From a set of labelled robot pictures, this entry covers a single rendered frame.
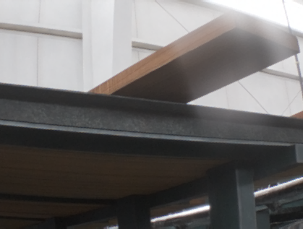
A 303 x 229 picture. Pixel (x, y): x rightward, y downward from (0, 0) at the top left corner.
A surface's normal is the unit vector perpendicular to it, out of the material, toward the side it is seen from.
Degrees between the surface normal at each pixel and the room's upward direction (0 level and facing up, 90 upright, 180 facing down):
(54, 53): 85
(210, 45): 180
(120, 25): 99
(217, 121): 90
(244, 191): 90
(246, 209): 90
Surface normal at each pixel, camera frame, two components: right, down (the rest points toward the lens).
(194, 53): 0.08, 0.95
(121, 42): 0.54, -0.14
